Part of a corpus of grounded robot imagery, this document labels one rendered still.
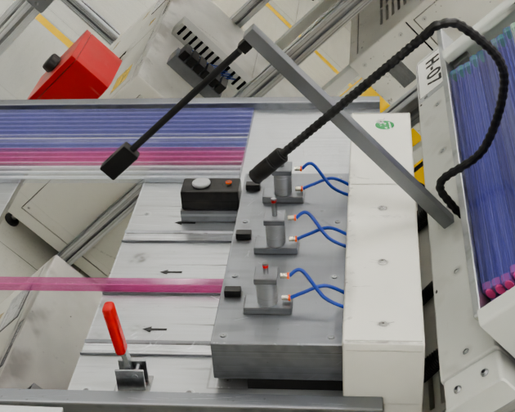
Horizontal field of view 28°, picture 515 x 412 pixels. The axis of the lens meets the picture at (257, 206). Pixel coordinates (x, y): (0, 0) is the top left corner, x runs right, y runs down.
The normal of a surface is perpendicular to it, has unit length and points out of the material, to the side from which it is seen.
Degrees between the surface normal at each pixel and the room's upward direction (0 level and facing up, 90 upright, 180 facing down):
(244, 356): 90
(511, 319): 90
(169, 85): 0
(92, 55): 0
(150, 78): 0
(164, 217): 48
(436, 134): 90
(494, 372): 90
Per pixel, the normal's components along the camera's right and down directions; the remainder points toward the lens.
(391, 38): -0.10, 0.53
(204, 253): -0.06, -0.85
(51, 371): 0.69, -0.57
